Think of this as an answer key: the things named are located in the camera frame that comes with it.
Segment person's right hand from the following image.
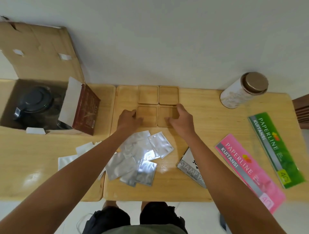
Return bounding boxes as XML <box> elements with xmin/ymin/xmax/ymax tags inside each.
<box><xmin>165</xmin><ymin>103</ymin><xmax>195</xmax><ymax>141</ymax></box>

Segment person's left hand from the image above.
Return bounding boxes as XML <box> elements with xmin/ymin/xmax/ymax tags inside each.
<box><xmin>117</xmin><ymin>109</ymin><xmax>143</xmax><ymax>137</ymax></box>

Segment wooden coaster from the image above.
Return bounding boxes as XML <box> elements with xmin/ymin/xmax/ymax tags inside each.
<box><xmin>135</xmin><ymin>105</ymin><xmax>158</xmax><ymax>128</ymax></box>
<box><xmin>138</xmin><ymin>85</ymin><xmax>160</xmax><ymax>105</ymax></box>
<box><xmin>157</xmin><ymin>106</ymin><xmax>180</xmax><ymax>128</ymax></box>
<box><xmin>158</xmin><ymin>85</ymin><xmax>180</xmax><ymax>106</ymax></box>

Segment pile of silver foil packets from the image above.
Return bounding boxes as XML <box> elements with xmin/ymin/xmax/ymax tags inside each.
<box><xmin>58</xmin><ymin>130</ymin><xmax>174</xmax><ymax>187</ymax></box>

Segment white cylindrical jar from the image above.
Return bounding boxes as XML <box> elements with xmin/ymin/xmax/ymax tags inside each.
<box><xmin>220</xmin><ymin>77</ymin><xmax>261</xmax><ymax>109</ymax></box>

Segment gold round jar lid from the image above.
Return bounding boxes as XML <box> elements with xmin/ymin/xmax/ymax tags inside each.
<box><xmin>240</xmin><ymin>72</ymin><xmax>269</xmax><ymax>95</ymax></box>

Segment glass teapot black lid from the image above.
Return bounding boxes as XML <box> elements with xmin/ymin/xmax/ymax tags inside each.
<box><xmin>12</xmin><ymin>85</ymin><xmax>55</xmax><ymax>121</ymax></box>

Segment red cardboard box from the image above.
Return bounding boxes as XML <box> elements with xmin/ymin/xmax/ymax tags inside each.
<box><xmin>0</xmin><ymin>16</ymin><xmax>101</xmax><ymax>136</ymax></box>

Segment person's right forearm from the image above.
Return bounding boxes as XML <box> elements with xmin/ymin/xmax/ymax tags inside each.
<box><xmin>184</xmin><ymin>134</ymin><xmax>288</xmax><ymax>234</ymax></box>

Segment person's left forearm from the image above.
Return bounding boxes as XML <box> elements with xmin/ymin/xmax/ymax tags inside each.
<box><xmin>0</xmin><ymin>130</ymin><xmax>138</xmax><ymax>234</ymax></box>

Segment grey stamp pad box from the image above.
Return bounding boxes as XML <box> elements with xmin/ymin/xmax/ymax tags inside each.
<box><xmin>176</xmin><ymin>147</ymin><xmax>208</xmax><ymax>189</ymax></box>

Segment person's left leg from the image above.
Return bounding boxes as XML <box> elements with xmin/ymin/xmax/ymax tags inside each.
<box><xmin>102</xmin><ymin>200</ymin><xmax>119</xmax><ymax>210</ymax></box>

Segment person's black shorts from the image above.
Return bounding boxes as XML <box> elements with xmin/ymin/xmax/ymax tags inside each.
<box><xmin>83</xmin><ymin>202</ymin><xmax>188</xmax><ymax>234</ymax></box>

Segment person's grey-green shirt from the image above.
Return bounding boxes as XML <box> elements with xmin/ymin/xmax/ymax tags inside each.
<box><xmin>104</xmin><ymin>224</ymin><xmax>180</xmax><ymax>234</ymax></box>

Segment pink receipt book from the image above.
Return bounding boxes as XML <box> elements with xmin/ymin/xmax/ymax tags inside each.
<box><xmin>214</xmin><ymin>133</ymin><xmax>286</xmax><ymax>214</ymax></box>

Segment green receipt book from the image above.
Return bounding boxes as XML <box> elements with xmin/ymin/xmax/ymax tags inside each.
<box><xmin>248</xmin><ymin>112</ymin><xmax>306</xmax><ymax>189</ymax></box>

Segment brown slatted wooden door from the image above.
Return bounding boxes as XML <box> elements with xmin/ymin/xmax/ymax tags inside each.
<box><xmin>292</xmin><ymin>94</ymin><xmax>309</xmax><ymax>130</ymax></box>

